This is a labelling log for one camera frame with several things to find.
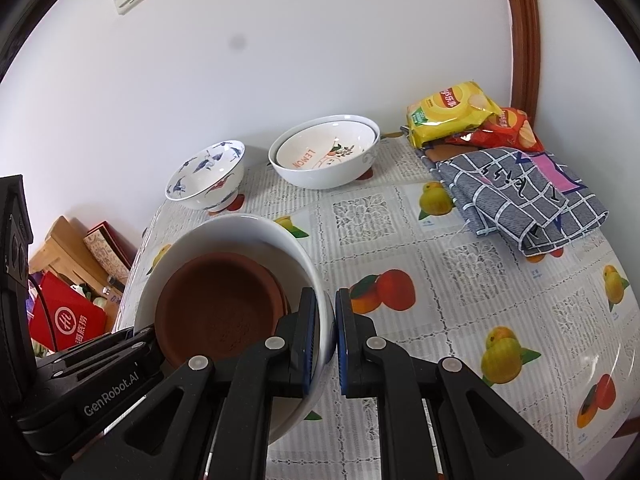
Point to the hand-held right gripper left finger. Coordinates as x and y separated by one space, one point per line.
310 345

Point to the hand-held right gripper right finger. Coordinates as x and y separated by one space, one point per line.
341 347

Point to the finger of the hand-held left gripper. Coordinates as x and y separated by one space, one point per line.
137 342

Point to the brown plate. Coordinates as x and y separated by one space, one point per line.
215 310

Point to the plain white bowl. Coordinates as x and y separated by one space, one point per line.
280 245

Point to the red paper bag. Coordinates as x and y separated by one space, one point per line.
65 315

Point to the red edged patterned box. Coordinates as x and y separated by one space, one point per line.
107 247

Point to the wooden crate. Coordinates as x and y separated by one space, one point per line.
62 250

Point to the fruit print tablecloth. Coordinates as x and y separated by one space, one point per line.
440 280

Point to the black panel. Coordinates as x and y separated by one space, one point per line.
12 285

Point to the large white swirl bowl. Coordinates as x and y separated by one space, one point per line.
325 176

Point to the blue patterned footed bowl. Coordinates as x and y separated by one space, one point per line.
220 185

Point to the white lemon print bowl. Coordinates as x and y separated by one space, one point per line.
310 150

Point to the grey checked cloth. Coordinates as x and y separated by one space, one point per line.
500 195

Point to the yellow chip bag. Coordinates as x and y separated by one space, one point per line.
445 115

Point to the red chip bag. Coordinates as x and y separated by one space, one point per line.
515 132

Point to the brown wooden door frame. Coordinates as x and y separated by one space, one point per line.
525 35

